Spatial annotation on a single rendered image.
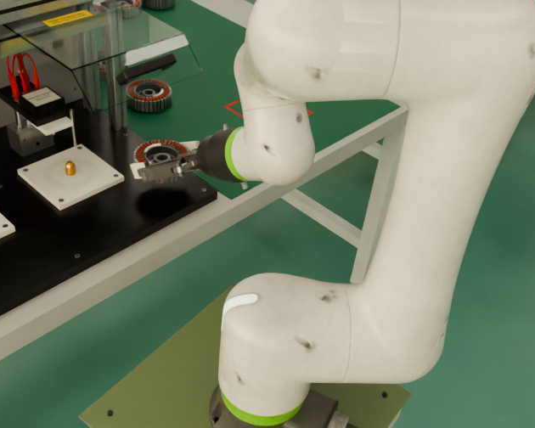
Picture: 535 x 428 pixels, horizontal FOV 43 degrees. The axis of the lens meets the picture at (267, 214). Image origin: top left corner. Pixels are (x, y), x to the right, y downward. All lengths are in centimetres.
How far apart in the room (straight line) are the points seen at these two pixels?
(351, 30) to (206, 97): 115
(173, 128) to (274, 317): 85
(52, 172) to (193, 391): 58
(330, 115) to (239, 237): 86
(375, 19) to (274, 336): 40
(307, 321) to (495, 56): 39
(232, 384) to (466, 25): 53
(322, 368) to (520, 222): 205
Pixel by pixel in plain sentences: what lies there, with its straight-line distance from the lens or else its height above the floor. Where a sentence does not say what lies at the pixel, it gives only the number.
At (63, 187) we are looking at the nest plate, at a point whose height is 78.
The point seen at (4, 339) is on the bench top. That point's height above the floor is 74.
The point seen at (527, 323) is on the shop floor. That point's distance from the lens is 242.
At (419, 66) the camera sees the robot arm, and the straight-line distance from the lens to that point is 62.
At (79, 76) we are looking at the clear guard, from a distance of 118.
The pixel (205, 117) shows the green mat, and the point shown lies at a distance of 165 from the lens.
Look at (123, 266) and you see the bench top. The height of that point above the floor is 75.
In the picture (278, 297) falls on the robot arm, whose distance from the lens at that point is 85.
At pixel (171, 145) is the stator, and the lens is 137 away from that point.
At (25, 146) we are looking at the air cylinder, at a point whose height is 79.
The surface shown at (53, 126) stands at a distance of 138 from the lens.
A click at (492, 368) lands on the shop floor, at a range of 223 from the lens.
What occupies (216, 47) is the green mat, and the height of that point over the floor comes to 75.
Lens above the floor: 161
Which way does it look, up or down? 39 degrees down
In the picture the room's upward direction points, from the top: 7 degrees clockwise
